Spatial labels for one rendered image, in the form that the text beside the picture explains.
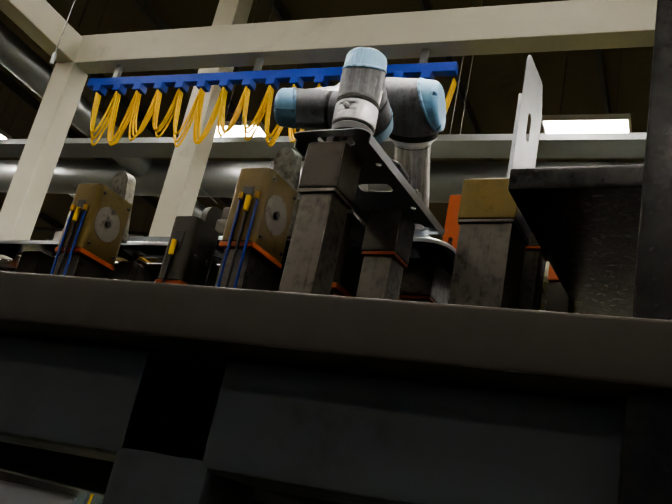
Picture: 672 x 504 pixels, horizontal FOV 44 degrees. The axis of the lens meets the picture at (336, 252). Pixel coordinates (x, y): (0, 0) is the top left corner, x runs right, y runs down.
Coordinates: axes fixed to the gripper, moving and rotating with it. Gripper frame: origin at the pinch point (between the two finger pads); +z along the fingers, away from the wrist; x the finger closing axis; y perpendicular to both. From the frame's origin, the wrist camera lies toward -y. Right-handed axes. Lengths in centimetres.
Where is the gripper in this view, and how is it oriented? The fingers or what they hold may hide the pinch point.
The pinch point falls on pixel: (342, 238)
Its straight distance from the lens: 134.5
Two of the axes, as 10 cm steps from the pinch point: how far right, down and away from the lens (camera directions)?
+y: -8.9, 0.0, 4.6
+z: -1.8, 9.2, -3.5
